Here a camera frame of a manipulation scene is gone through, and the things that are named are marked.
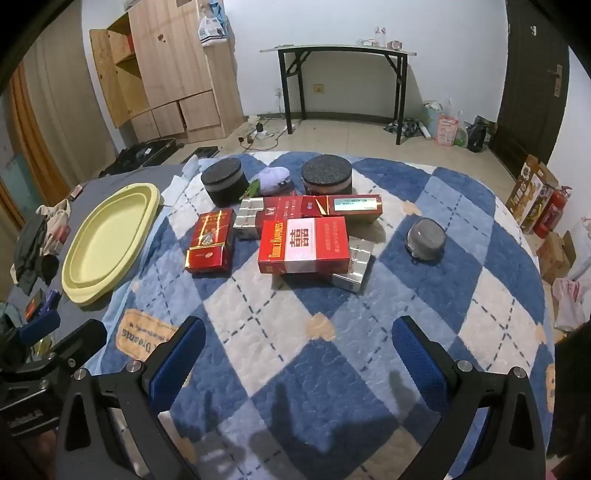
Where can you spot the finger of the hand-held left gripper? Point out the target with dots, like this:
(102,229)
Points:
(39,330)
(83,337)

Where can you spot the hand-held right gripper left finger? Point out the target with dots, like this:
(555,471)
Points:
(178,364)

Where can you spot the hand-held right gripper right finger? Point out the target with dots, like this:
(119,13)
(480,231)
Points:
(420,364)

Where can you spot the yellow plastic basin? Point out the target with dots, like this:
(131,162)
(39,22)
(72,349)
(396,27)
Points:
(108,240)

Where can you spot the silver cigarette box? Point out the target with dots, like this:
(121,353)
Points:
(354,272)
(248,219)

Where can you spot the red box gold print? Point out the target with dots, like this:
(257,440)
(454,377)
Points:
(210,244)

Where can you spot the red and white carton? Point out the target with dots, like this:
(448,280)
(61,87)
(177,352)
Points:
(302,244)

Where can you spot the red box gold side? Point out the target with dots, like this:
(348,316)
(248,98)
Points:
(344,206)

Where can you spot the black foam cylinder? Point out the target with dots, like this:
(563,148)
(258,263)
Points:
(221,182)
(325,175)

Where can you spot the dark red carton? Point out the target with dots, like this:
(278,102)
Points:
(282,207)

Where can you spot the purple plush toy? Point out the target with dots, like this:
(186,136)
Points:
(273,177)

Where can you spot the dark box orange print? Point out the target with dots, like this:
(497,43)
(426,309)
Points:
(32,308)

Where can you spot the blue tube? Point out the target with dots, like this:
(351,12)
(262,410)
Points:
(50,302)

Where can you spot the dark green clothing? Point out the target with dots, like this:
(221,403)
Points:
(34,258)

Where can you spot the beige clothing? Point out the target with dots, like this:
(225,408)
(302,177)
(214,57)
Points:
(55,217)

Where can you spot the blue checked fleece blanket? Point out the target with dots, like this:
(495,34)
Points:
(295,350)

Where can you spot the copper coloured small box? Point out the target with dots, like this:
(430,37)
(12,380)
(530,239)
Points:
(76,191)

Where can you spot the grey bed sheet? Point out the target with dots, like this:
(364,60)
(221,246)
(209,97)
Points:
(92,184)

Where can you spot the white plastic bag red print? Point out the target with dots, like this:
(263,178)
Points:
(570,300)

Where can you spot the brown cardboard box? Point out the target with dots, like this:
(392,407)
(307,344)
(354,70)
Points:
(554,256)

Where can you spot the light blue towel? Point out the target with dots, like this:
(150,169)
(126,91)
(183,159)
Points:
(178,188)

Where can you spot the black open suitcase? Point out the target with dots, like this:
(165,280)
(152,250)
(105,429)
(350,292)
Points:
(138,156)

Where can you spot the orange curtain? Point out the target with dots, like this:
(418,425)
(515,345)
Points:
(30,138)

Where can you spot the pale blue cloth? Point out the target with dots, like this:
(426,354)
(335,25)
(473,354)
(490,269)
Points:
(191,166)

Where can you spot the red fire extinguisher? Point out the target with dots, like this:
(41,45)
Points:
(549,212)

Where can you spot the printed cardboard box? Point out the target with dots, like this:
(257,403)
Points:
(528,191)

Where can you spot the black floor tray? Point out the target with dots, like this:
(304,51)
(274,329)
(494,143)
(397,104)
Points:
(201,153)

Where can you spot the pink plastic bag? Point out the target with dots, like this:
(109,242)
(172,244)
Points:
(447,130)

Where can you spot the black bag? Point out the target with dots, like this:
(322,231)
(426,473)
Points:
(478,134)

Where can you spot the checked dark cloth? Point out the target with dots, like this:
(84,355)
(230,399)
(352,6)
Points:
(408,127)

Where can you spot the beige curtain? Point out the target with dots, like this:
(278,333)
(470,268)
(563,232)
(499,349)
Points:
(60,92)

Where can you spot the wooden wardrobe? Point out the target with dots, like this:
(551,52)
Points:
(171,69)

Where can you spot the dark brown door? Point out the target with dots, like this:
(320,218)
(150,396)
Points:
(531,83)

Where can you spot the tape roll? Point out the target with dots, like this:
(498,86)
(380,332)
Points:
(395,45)

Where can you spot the black folding table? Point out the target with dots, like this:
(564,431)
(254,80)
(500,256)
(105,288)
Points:
(339,50)

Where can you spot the clear plastic bottle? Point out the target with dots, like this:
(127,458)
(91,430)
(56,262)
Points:
(379,37)

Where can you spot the white hanging bag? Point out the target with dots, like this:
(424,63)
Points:
(212,30)

